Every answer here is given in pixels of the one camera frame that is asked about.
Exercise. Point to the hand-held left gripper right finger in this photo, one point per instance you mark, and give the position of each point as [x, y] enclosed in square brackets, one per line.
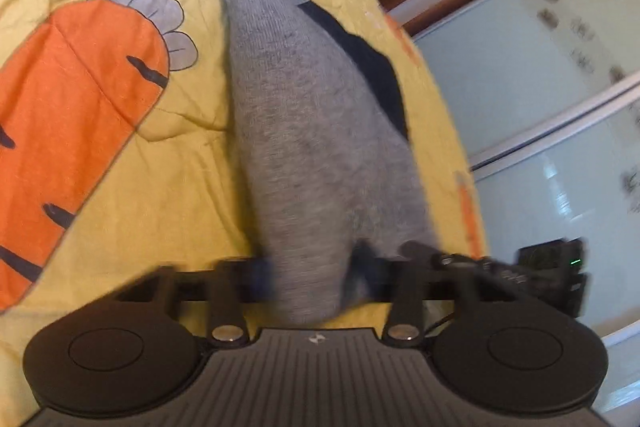
[370, 279]

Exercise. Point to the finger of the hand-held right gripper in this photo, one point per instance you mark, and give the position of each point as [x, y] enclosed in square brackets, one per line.
[480, 269]

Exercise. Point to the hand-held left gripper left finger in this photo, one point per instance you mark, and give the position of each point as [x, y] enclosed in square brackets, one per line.
[264, 284]

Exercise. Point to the grey sock with black heel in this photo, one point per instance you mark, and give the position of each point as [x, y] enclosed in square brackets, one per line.
[300, 132]

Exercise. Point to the dark navy garment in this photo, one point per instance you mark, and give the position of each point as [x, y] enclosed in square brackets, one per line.
[370, 67]

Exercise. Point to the frosted glass sliding door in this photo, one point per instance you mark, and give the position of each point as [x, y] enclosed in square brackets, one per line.
[500, 72]
[550, 197]

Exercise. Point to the yellow carrot print blanket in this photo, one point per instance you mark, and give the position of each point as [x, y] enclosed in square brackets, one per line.
[175, 182]

